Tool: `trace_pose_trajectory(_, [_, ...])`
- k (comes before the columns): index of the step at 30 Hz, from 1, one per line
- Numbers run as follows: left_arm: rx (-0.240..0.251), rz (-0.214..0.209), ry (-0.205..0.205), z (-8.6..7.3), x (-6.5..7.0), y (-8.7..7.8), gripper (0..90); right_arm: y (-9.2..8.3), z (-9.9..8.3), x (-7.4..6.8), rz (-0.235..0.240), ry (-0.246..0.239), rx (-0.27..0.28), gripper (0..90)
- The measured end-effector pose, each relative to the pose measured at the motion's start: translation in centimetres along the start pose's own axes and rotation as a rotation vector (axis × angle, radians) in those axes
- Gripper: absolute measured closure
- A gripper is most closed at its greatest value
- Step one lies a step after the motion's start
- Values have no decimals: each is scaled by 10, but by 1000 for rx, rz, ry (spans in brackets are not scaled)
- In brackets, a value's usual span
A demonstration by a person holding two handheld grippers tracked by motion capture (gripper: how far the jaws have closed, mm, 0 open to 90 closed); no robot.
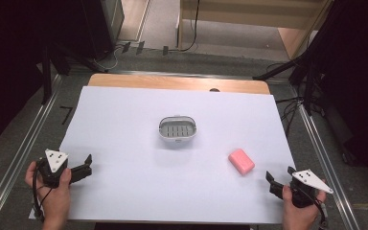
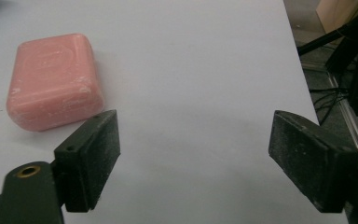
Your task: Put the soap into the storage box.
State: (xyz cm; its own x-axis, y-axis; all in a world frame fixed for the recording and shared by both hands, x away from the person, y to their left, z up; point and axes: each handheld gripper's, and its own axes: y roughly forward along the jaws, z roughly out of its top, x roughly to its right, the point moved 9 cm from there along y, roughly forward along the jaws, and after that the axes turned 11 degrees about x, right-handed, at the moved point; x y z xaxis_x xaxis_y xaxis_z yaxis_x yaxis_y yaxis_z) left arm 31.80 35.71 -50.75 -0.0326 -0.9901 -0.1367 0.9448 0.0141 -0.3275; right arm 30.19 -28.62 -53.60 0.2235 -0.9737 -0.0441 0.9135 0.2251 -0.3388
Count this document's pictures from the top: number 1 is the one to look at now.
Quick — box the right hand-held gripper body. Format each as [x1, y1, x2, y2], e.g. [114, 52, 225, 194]
[287, 170, 334, 209]

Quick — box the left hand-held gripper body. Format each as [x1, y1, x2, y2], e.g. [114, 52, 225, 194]
[36, 149, 73, 189]

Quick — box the pink soap bar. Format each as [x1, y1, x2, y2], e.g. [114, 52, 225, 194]
[227, 148, 256, 176]

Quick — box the white soap dish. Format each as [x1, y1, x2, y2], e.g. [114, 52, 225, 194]
[158, 114, 197, 143]

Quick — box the person's right hand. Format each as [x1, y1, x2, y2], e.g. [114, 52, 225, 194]
[281, 179, 328, 225]

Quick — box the person's left hand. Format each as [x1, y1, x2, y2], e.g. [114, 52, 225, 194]
[25, 160, 73, 222]

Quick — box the white paper sheet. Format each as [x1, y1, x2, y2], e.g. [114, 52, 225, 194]
[28, 85, 297, 225]

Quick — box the black tripod leg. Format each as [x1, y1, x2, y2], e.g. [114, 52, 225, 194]
[252, 54, 308, 81]

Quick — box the black curtain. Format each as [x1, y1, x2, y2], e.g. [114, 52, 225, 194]
[300, 0, 368, 192]
[0, 0, 61, 153]

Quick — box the wooden table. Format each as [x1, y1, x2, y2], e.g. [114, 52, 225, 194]
[87, 73, 271, 96]

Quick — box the dark cabinet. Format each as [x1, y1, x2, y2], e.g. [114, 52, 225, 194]
[81, 0, 126, 60]

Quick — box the light wooden furniture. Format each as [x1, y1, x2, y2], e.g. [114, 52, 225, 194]
[175, 0, 335, 61]

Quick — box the metal floor rail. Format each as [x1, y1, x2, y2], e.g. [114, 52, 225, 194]
[294, 101, 360, 230]
[0, 74, 63, 230]

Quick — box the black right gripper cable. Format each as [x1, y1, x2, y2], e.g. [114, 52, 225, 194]
[300, 186, 330, 230]

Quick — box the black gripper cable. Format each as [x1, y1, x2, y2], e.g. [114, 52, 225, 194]
[32, 159, 54, 222]
[300, 186, 330, 230]

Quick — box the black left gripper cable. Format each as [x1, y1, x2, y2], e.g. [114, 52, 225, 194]
[32, 159, 54, 222]

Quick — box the bundle of black floor cables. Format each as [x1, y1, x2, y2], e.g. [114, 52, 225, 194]
[273, 94, 306, 136]

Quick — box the black stand post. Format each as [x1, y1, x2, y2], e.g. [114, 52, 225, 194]
[41, 44, 54, 105]

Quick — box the white floor cable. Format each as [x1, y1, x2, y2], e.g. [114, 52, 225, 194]
[93, 44, 125, 73]

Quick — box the black hanging cable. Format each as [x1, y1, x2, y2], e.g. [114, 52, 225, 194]
[177, 0, 201, 53]

